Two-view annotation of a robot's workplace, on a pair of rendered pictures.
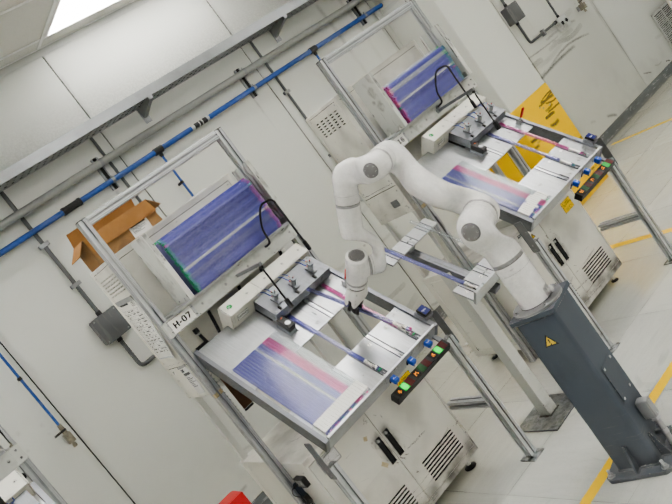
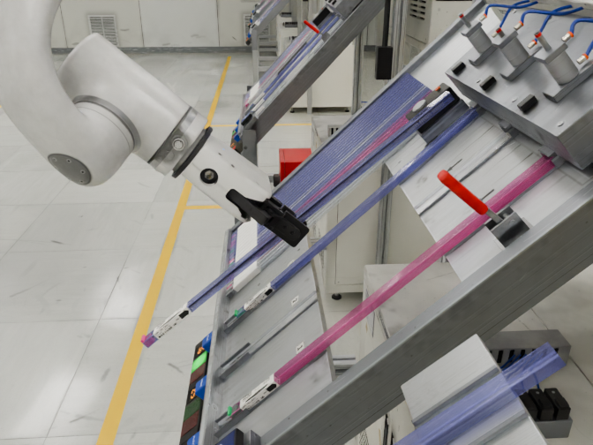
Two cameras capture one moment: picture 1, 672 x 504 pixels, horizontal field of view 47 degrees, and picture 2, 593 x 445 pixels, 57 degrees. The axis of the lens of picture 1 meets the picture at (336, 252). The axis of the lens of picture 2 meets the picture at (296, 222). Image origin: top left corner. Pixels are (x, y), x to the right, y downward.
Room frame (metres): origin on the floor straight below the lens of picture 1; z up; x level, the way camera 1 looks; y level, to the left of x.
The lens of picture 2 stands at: (3.31, -0.49, 1.27)
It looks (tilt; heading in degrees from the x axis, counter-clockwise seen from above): 25 degrees down; 118
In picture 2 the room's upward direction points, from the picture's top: straight up
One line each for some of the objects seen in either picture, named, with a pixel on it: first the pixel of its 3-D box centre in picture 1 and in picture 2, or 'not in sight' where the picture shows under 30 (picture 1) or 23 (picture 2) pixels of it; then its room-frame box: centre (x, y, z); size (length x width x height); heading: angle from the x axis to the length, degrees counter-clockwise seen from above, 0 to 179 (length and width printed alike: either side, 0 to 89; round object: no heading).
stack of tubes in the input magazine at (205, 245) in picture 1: (218, 235); not in sight; (3.30, 0.36, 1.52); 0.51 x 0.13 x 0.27; 122
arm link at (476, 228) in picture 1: (486, 236); not in sight; (2.53, -0.44, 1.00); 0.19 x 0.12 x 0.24; 146
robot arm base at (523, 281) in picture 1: (523, 281); not in sight; (2.56, -0.46, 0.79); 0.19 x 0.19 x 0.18
